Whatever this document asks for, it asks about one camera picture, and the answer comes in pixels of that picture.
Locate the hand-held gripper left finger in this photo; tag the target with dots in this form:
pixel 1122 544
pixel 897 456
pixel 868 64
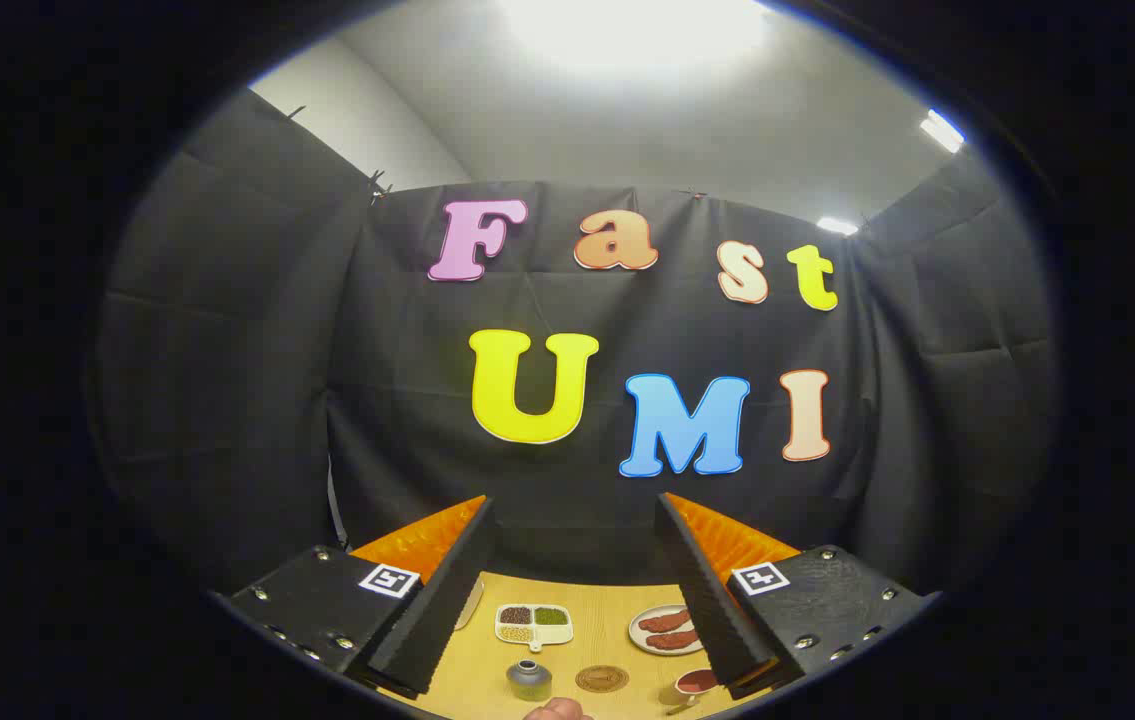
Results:
pixel 447 590

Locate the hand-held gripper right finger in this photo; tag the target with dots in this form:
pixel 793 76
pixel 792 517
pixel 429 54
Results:
pixel 707 590

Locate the silver bottle with green label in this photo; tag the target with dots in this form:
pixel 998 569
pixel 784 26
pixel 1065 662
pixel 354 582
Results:
pixel 529 682

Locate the round cork coaster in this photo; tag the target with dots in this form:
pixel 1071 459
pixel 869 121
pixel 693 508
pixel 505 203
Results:
pixel 602 679

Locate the brown meat slice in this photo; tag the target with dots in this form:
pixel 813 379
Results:
pixel 673 640
pixel 664 621

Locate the white oval plate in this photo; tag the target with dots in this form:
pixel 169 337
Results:
pixel 642 635

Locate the white divided dish with beans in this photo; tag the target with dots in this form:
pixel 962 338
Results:
pixel 534 625

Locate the wooden table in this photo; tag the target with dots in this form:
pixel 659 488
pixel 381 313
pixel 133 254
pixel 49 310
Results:
pixel 592 650

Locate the ceiling light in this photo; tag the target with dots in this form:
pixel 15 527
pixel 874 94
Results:
pixel 942 130

